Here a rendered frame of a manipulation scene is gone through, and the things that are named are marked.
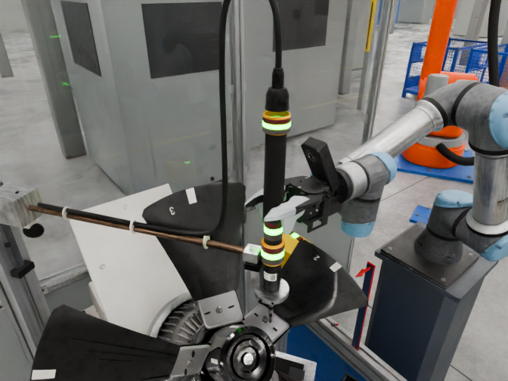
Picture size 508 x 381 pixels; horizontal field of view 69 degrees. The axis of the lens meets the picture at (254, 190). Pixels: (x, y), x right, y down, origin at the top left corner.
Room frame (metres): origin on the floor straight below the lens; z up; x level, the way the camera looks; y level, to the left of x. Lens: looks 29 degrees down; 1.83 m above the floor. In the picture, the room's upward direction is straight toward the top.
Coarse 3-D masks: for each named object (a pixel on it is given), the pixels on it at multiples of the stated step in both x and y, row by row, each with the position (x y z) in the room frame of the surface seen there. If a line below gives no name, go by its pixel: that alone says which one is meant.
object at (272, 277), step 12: (276, 72) 0.54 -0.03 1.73; (276, 84) 0.54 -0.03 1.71; (276, 96) 0.53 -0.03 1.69; (288, 96) 0.54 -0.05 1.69; (276, 108) 0.53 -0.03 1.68; (288, 108) 0.54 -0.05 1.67; (264, 264) 0.54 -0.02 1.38; (264, 276) 0.54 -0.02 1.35; (276, 276) 0.53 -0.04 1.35; (264, 288) 0.54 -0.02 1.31; (276, 288) 0.54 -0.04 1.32
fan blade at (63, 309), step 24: (72, 312) 0.42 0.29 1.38; (48, 336) 0.39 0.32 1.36; (72, 336) 0.40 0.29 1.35; (96, 336) 0.41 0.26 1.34; (120, 336) 0.42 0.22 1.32; (144, 336) 0.43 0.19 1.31; (48, 360) 0.38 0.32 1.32; (72, 360) 0.39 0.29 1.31; (96, 360) 0.40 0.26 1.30; (120, 360) 0.41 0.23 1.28; (144, 360) 0.42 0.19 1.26; (168, 360) 0.44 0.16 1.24
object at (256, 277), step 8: (248, 248) 0.56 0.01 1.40; (248, 256) 0.55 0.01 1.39; (256, 256) 0.54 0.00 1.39; (248, 264) 0.54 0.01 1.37; (256, 264) 0.54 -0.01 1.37; (256, 272) 0.54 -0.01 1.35; (256, 280) 0.54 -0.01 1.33; (280, 280) 0.57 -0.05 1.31; (256, 288) 0.54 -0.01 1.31; (280, 288) 0.55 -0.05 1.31; (288, 288) 0.55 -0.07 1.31; (256, 296) 0.53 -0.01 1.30; (264, 296) 0.53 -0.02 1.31; (272, 296) 0.53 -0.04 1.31; (280, 296) 0.53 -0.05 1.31; (272, 304) 0.51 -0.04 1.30
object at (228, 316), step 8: (216, 296) 0.56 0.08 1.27; (224, 296) 0.56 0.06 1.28; (232, 296) 0.55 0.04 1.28; (200, 304) 0.56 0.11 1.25; (208, 304) 0.56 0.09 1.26; (216, 304) 0.55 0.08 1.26; (224, 304) 0.55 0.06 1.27; (232, 304) 0.54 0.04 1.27; (200, 312) 0.55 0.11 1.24; (224, 312) 0.54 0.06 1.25; (232, 312) 0.54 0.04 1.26; (240, 312) 0.53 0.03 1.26; (208, 320) 0.54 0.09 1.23; (216, 320) 0.54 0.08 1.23; (224, 320) 0.53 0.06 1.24; (232, 320) 0.53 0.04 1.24; (240, 320) 0.52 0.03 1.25; (208, 328) 0.53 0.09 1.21
